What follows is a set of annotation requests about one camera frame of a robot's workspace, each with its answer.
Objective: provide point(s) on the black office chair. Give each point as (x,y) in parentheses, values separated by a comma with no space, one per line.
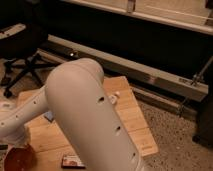
(18,45)

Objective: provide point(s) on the long metal rail beam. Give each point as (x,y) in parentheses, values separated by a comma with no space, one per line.
(66,50)

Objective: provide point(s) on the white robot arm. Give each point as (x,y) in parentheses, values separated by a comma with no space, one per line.
(74,94)

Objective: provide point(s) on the small flat printed box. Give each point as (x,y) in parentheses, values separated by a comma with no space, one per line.
(72,161)

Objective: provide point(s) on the blue flat object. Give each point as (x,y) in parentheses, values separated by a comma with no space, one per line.
(48,115)

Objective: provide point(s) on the metal rod at right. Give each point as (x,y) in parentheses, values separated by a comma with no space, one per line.
(198,77)

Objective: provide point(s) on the small white plastic piece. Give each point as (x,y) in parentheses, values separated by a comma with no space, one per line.
(114,97)

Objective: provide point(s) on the red-brown ceramic bowl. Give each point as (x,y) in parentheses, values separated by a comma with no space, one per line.
(19,159)

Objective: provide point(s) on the dark object right edge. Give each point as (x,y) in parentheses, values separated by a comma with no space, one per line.
(204,127)

